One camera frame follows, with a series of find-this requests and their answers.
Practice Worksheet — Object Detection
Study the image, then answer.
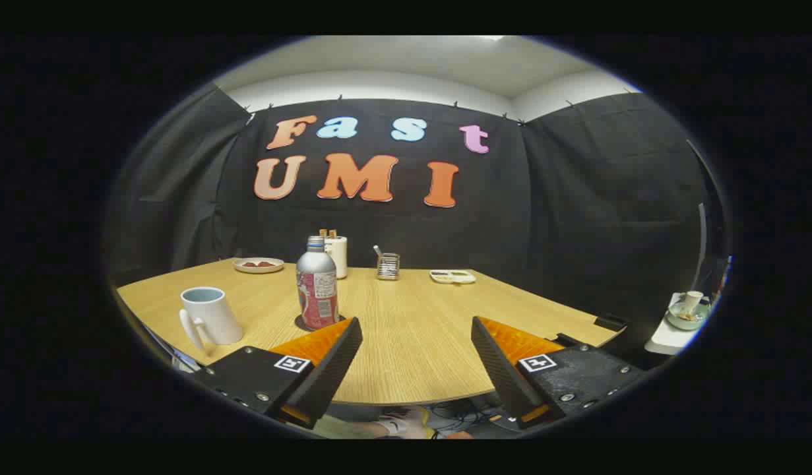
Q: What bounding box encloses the person's shoe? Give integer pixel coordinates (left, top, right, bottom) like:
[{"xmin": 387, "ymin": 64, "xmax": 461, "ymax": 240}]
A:
[{"xmin": 378, "ymin": 407, "xmax": 439, "ymax": 439}]

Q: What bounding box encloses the silver juice bottle red label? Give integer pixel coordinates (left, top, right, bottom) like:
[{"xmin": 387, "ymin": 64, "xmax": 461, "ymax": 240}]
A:
[{"xmin": 296, "ymin": 236, "xmax": 340, "ymax": 331}]

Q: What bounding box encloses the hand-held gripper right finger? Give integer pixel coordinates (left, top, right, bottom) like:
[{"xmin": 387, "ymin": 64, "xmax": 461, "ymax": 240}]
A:
[{"xmin": 470, "ymin": 315, "xmax": 646, "ymax": 431}]

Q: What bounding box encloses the small white side table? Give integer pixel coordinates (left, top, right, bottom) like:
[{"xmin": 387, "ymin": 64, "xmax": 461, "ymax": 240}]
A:
[{"xmin": 644, "ymin": 294, "xmax": 710, "ymax": 356}]

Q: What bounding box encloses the wooden table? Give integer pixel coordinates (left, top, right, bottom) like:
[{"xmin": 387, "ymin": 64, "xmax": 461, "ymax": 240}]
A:
[{"xmin": 115, "ymin": 257, "xmax": 627, "ymax": 406}]

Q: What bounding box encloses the white toaster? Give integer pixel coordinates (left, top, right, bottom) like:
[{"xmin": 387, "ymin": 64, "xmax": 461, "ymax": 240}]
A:
[{"xmin": 323, "ymin": 234, "xmax": 348, "ymax": 280}]

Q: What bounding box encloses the black backdrop cloth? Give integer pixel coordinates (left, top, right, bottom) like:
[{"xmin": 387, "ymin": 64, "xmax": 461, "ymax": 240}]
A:
[{"xmin": 106, "ymin": 84, "xmax": 723, "ymax": 350}]

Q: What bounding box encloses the black cable bundle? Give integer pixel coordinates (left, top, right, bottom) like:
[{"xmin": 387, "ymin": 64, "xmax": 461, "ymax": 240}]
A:
[{"xmin": 429, "ymin": 398, "xmax": 509, "ymax": 431}]

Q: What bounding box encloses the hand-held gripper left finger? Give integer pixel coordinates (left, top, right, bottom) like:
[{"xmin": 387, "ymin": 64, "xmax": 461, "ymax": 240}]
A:
[{"xmin": 193, "ymin": 317, "xmax": 363, "ymax": 429}]

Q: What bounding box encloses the white plate with red food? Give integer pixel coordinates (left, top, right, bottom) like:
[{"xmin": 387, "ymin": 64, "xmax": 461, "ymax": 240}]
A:
[{"xmin": 233, "ymin": 257, "xmax": 285, "ymax": 274}]

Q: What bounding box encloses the dark round coaster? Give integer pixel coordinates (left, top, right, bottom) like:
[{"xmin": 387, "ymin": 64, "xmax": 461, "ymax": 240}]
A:
[{"xmin": 294, "ymin": 313, "xmax": 347, "ymax": 333}]

